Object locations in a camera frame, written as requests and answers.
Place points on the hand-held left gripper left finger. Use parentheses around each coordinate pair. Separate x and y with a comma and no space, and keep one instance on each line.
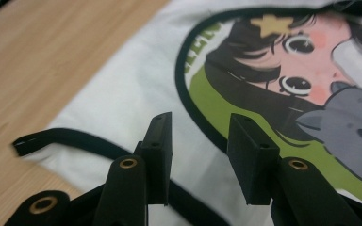
(158,163)

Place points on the white printed tank top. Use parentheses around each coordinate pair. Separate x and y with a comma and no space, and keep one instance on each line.
(132,88)

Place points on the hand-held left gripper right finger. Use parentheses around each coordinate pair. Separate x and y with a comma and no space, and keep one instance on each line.
(251,163)

